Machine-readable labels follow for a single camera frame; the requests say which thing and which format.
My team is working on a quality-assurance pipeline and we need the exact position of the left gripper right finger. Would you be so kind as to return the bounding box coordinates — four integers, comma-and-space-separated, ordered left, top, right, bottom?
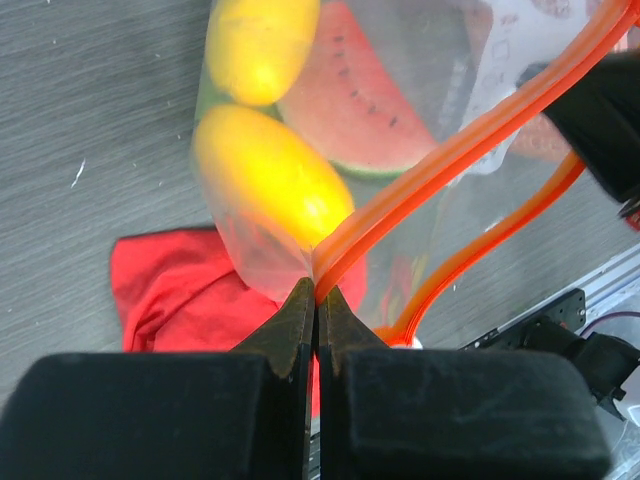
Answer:
317, 289, 611, 479

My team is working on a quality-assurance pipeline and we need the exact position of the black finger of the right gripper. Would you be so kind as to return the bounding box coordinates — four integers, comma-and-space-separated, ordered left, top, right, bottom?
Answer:
544, 51, 639, 219

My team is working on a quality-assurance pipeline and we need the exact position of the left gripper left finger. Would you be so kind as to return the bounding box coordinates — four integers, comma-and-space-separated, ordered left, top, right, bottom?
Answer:
1, 278, 315, 479

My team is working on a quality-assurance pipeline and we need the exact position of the clear zip bag orange zipper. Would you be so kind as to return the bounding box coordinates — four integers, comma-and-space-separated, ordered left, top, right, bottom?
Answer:
192, 1, 639, 346

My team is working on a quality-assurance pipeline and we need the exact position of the orange mango toy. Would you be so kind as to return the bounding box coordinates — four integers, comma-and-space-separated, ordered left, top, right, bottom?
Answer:
193, 104, 355, 249

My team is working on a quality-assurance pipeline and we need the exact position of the watermelon slice toy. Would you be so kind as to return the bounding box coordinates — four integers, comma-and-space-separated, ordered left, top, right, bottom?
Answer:
277, 1, 438, 176

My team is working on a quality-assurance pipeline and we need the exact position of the yellow lemon toy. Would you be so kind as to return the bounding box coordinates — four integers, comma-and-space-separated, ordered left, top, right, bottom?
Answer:
205, 1, 321, 106

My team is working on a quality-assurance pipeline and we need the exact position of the red crumpled cloth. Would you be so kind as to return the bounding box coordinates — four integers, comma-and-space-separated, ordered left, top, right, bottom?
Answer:
109, 227, 369, 416

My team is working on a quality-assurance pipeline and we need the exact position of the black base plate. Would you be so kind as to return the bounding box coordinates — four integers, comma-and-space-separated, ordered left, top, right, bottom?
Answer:
459, 287, 640, 416

